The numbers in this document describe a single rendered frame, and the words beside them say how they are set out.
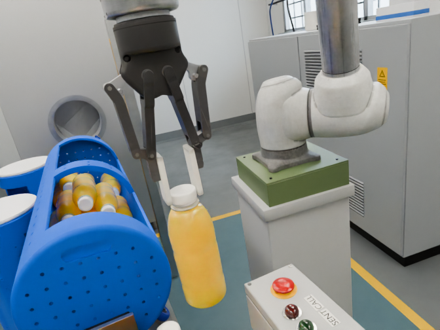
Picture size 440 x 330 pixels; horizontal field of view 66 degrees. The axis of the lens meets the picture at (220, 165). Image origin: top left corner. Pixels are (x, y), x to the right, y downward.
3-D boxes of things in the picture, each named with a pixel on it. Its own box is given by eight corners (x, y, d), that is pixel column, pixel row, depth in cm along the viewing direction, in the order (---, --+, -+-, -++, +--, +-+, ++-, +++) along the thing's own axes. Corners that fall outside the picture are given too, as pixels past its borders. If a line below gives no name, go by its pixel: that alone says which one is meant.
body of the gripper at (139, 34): (169, 16, 44) (183, 87, 48) (103, 26, 42) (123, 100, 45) (186, 8, 38) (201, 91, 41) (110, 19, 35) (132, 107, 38)
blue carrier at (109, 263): (124, 192, 150) (112, 129, 141) (181, 327, 72) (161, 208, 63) (54, 207, 140) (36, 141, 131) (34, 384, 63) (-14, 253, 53)
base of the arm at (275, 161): (291, 143, 130) (289, 129, 128) (322, 159, 110) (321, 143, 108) (247, 154, 127) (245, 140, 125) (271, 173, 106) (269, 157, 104)
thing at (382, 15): (390, 19, 202) (390, 5, 199) (429, 14, 180) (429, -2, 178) (375, 22, 198) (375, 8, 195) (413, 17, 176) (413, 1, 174)
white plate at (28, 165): (16, 159, 198) (17, 161, 198) (-17, 178, 172) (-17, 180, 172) (60, 153, 195) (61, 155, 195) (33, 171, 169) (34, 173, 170)
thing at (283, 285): (286, 278, 58) (286, 273, 58) (299, 291, 55) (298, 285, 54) (268, 287, 57) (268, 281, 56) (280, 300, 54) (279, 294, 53)
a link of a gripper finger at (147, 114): (155, 71, 40) (143, 70, 40) (158, 161, 43) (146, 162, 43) (148, 70, 43) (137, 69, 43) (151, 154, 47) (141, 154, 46)
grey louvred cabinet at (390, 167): (301, 156, 416) (291, 32, 366) (466, 245, 220) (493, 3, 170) (261, 167, 405) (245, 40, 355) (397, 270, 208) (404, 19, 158)
